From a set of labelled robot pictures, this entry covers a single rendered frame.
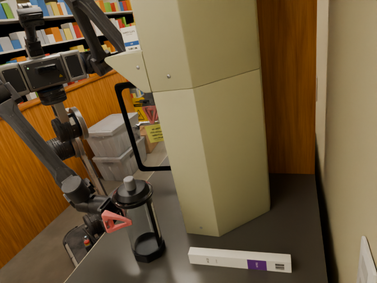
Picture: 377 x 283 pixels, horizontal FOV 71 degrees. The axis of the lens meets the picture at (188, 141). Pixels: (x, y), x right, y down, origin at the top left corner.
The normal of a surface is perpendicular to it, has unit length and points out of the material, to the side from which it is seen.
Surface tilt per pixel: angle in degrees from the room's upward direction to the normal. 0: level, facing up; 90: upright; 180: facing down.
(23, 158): 90
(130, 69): 90
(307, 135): 90
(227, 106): 90
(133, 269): 0
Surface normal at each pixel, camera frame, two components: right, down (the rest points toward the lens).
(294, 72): -0.33, 0.44
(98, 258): -0.18, -0.90
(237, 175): 0.42, 0.30
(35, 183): 0.93, -0.02
